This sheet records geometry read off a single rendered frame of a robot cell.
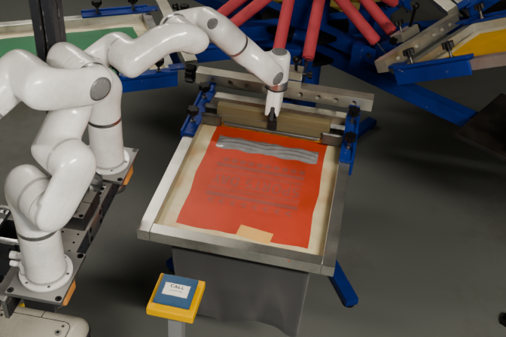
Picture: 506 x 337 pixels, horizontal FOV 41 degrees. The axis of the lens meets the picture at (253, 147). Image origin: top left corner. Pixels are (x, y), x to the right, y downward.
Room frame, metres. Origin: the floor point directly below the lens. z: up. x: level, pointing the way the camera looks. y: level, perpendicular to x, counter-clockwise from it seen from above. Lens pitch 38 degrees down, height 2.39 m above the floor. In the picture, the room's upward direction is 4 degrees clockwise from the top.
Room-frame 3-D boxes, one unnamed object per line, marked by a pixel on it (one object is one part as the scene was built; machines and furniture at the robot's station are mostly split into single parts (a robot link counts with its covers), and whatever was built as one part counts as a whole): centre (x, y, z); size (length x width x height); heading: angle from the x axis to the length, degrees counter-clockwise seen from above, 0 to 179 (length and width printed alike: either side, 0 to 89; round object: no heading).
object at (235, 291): (1.44, 0.02, 0.74); 0.45 x 0.03 x 0.43; 81
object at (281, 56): (1.93, -0.03, 1.25); 0.15 x 0.10 x 0.11; 132
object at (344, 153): (1.92, -0.34, 0.97); 0.30 x 0.05 x 0.07; 171
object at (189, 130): (2.01, 0.21, 0.97); 0.30 x 0.05 x 0.07; 171
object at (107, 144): (1.51, 0.44, 1.21); 0.16 x 0.13 x 0.15; 83
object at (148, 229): (1.73, -0.03, 0.97); 0.79 x 0.58 x 0.04; 171
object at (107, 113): (1.52, 0.43, 1.37); 0.13 x 0.10 x 0.16; 42
